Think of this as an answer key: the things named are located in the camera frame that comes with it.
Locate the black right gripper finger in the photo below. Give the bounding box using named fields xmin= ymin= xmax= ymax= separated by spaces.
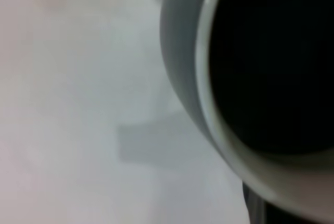
xmin=242 ymin=179 xmax=314 ymax=224

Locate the dark grey ceramic cup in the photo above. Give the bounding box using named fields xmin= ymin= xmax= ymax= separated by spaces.
xmin=159 ymin=0 xmax=334 ymax=224

